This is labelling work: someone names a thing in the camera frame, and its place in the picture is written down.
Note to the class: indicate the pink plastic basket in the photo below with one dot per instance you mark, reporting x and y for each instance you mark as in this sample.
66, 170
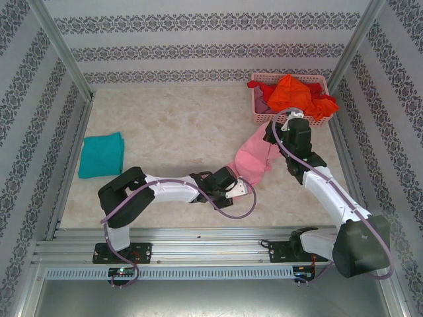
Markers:
284, 119

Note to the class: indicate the pink t-shirt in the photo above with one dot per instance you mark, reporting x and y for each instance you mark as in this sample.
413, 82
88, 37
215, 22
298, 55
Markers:
251, 158

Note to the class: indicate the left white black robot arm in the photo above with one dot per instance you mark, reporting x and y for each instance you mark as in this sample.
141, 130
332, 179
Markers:
172, 191

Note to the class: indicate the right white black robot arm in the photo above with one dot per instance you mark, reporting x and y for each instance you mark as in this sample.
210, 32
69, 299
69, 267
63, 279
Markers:
330, 198

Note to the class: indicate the mauve t-shirt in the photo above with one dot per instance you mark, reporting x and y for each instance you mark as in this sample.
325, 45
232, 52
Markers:
261, 105

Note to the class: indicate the red t-shirt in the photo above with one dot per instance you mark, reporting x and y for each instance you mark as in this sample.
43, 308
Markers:
264, 88

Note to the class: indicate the orange t-shirt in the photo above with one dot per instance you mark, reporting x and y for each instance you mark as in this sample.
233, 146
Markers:
291, 92

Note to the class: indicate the sheet metal tray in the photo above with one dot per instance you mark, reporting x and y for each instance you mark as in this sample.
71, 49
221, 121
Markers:
211, 297

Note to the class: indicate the teal folded t-shirt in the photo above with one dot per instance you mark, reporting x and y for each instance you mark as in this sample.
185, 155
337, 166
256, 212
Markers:
99, 155

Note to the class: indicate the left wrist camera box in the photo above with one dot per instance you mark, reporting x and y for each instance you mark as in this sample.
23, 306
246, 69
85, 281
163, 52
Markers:
238, 190

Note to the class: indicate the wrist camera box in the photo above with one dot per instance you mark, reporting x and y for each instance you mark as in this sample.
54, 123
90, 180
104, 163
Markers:
238, 190
295, 114

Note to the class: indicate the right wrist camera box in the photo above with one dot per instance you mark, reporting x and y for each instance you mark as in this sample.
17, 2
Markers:
295, 114

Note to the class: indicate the aluminium side rail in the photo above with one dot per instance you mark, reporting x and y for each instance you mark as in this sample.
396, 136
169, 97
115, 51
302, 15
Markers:
340, 127
83, 115

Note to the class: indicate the aluminium mounting rail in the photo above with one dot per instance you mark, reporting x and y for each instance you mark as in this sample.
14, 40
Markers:
211, 244

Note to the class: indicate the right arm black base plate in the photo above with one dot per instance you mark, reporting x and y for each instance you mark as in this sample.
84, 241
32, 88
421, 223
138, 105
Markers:
277, 252

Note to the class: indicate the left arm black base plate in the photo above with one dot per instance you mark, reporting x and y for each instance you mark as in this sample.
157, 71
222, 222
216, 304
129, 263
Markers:
142, 252

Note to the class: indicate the aluminium frame post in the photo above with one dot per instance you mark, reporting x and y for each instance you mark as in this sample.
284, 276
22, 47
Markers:
357, 43
62, 49

